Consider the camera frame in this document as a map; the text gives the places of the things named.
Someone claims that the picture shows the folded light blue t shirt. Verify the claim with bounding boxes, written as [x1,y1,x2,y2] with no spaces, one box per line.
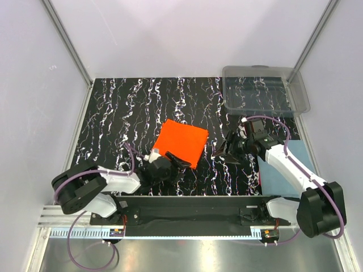
[258,140,315,198]

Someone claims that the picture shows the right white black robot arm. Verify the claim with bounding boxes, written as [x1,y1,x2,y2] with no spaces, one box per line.
[213,116,347,239]

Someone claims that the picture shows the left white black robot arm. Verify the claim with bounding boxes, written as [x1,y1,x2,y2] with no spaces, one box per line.
[51,149,192,224]

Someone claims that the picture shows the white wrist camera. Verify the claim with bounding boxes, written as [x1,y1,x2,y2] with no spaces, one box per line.
[238,117,247,139]
[143,148,161,163]

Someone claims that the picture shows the white toothed cable duct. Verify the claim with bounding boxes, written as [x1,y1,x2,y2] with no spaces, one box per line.
[50,227,276,240]

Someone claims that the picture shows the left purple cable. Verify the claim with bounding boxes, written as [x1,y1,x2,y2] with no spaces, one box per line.
[53,142,145,270]

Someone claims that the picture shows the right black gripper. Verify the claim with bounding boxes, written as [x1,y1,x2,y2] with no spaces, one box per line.
[214,130,254,165]

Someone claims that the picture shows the right aluminium corner post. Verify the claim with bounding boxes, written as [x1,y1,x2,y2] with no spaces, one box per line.
[289,0,340,81]

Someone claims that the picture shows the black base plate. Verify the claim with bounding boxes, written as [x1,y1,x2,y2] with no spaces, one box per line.
[90,196,289,226]

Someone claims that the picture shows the aluminium corner post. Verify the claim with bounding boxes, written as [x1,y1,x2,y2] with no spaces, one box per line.
[289,0,340,81]
[40,0,94,86]

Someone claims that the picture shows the purple cable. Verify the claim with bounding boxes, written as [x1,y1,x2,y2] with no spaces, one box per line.
[53,142,145,270]
[240,115,347,245]

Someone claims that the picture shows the clear plastic bin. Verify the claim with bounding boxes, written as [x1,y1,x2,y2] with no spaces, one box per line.
[222,65,311,118]

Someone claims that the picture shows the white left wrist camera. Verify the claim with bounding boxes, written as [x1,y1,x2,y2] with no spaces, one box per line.
[143,148,161,163]

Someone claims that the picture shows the orange t shirt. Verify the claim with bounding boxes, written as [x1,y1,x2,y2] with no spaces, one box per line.
[153,119,209,169]

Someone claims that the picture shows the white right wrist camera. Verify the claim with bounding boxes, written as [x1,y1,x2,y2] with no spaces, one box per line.
[238,117,247,139]

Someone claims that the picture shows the aluminium frame rail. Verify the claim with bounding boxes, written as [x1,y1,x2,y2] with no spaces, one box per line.
[37,206,347,229]

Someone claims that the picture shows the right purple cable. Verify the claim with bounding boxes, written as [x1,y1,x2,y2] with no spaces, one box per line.
[240,115,347,245]

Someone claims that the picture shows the left aluminium corner post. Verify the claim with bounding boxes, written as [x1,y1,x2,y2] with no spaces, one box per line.
[40,0,94,86]

